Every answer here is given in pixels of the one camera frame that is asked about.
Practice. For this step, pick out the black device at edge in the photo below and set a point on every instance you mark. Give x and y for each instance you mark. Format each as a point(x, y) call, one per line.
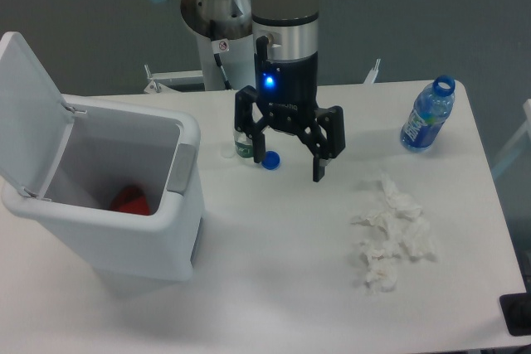
point(516, 311)

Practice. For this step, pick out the white frame at right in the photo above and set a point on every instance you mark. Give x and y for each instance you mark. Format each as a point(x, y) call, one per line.
point(515, 145)

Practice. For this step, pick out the white trash can body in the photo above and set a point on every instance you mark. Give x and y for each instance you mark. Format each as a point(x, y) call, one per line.
point(114, 146)

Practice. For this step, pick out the red item inside can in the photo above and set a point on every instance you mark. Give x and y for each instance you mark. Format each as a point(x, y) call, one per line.
point(131, 200)

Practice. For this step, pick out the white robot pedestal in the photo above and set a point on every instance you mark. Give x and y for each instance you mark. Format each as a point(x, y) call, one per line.
point(223, 32)

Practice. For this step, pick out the white table bracket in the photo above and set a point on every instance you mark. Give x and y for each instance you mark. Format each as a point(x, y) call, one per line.
point(373, 73)

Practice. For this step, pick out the crumpled white tissue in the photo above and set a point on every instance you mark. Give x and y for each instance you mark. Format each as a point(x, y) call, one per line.
point(403, 233)

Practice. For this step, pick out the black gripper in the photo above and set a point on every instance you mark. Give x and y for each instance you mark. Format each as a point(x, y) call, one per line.
point(285, 94)

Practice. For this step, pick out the blue plastic drink bottle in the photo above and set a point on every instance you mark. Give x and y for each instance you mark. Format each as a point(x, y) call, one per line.
point(431, 109)

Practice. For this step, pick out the blue bottle cap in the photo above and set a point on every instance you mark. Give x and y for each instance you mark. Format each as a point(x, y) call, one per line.
point(271, 160)

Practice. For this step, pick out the white trash can lid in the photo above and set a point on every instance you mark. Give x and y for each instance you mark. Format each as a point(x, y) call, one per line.
point(36, 120)

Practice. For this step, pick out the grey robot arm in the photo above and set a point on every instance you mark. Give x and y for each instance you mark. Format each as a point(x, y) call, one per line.
point(291, 27)

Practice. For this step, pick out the clear green-label bottle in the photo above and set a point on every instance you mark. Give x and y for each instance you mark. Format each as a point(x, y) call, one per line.
point(243, 147)

